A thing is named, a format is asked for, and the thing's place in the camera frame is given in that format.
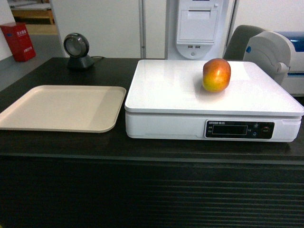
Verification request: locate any dark red yellow mango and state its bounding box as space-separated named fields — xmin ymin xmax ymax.
xmin=202 ymin=58 xmax=231 ymax=93

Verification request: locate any white checkout scale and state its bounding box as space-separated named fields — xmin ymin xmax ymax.
xmin=125 ymin=60 xmax=304 ymax=142

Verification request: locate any black slatted checkout counter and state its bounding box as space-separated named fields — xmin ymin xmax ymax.
xmin=0 ymin=57 xmax=304 ymax=228

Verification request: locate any beige plastic tray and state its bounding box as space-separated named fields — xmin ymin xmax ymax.
xmin=0 ymin=85 xmax=126 ymax=133

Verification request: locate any white receipt printer kiosk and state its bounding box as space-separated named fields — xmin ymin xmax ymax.
xmin=164 ymin=0 xmax=238 ymax=60

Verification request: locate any black barcode scanner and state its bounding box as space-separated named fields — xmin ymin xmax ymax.
xmin=63 ymin=33 xmax=95 ymax=70

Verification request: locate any grey office chair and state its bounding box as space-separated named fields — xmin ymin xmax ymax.
xmin=223 ymin=25 xmax=265 ymax=61

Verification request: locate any grey white label printer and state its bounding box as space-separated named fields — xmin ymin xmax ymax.
xmin=243 ymin=31 xmax=304 ymax=96

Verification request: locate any red fire equipment box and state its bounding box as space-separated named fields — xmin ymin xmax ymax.
xmin=0 ymin=22 xmax=36 ymax=62

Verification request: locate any wooden pallet shelf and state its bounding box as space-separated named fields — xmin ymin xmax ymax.
xmin=8 ymin=0 xmax=57 ymax=35

